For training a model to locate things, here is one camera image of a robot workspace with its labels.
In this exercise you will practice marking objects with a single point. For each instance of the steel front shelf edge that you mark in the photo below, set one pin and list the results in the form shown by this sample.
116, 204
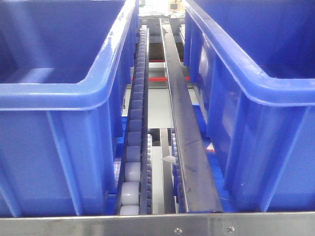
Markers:
210, 224

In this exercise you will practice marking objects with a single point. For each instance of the white roller conveyor track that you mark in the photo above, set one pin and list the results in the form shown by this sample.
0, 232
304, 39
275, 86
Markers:
134, 190

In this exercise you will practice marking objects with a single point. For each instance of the blue bin left neighbour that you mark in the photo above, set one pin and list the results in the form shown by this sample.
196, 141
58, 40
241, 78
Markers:
64, 69

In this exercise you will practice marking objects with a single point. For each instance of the large blue target bin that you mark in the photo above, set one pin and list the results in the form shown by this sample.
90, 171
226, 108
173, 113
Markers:
253, 62

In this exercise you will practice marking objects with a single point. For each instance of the steel divider rail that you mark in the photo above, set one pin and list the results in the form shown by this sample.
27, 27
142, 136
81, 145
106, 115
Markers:
196, 185

